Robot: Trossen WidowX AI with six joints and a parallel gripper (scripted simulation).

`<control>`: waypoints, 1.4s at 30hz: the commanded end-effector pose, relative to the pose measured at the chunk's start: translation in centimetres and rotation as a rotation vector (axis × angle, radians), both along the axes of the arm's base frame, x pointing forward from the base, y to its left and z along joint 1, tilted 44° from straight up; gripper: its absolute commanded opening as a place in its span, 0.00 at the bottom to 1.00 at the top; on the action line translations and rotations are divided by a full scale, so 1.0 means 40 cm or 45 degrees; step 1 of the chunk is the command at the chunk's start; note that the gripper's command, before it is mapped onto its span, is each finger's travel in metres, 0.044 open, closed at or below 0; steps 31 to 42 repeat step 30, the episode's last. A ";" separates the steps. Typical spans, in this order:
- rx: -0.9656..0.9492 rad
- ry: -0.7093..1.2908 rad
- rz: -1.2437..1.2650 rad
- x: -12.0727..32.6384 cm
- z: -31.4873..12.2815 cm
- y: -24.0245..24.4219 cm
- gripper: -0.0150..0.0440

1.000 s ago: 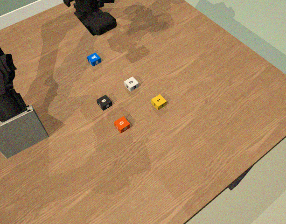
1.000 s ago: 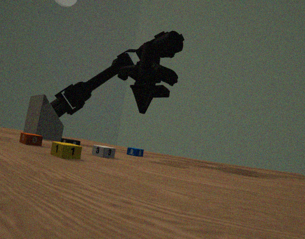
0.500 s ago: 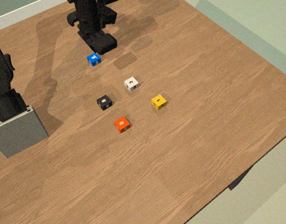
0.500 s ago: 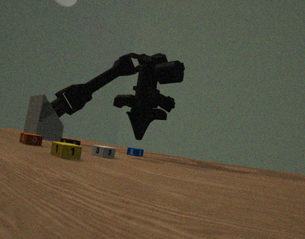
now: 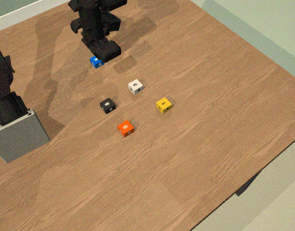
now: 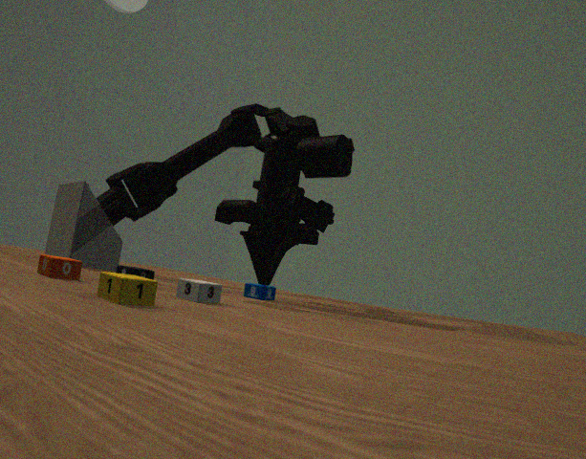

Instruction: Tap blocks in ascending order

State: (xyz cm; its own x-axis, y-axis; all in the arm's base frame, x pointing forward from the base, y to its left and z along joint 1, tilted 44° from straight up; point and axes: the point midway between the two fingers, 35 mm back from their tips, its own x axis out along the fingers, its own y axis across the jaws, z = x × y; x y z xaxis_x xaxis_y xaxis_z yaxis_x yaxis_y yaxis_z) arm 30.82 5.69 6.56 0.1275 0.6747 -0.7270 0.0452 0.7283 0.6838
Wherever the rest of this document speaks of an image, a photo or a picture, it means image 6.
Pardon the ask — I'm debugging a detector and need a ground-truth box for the blue block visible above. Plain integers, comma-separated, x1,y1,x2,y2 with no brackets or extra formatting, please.
244,283,276,300

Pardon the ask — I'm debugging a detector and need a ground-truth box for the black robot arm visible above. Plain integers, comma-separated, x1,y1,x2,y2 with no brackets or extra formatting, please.
97,103,355,232

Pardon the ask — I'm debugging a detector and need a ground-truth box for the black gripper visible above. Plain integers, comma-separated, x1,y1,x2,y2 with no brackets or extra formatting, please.
215,172,319,286

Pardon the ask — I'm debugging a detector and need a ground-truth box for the yellow block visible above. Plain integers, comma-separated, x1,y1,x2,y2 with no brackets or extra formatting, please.
97,272,158,306

